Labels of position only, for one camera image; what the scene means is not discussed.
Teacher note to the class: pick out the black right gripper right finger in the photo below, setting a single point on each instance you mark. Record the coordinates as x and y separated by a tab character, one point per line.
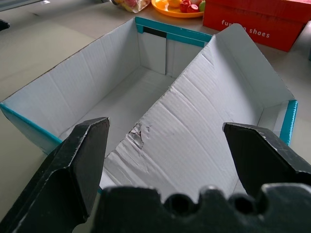
262	157

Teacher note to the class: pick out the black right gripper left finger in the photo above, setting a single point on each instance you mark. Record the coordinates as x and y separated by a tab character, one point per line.
70	174

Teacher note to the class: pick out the white teal cardboard shoe box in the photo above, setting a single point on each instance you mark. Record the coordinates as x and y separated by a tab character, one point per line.
155	97

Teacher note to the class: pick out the red shoe box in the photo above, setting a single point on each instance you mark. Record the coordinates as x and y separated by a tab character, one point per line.
257	21

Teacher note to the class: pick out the green toy fruit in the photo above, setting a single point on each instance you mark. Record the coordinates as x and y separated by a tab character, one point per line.
202	5

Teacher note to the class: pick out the black object at table edge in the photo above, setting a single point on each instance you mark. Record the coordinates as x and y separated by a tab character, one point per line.
4	24

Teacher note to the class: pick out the red toy apple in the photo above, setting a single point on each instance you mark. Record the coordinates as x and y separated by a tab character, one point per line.
193	8
185	5

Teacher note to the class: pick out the orange plastic plate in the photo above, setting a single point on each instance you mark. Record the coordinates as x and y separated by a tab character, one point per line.
170	11

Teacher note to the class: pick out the orange toy fruit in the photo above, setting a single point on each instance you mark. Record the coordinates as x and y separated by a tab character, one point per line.
174	3

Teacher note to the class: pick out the clear bag of toy fruit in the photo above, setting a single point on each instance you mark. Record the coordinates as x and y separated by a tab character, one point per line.
131	4

